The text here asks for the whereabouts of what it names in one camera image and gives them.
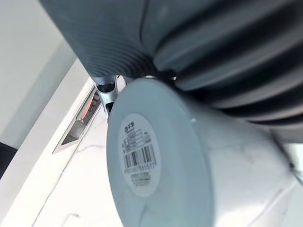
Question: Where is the white cup with barcode label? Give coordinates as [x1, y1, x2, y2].
[106, 77, 299, 227]

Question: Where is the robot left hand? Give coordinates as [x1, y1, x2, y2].
[37, 0, 303, 144]

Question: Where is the white marble countertop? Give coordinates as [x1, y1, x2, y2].
[0, 78, 303, 227]

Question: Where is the stainless steel sink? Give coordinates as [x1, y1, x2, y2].
[51, 84, 105, 156]

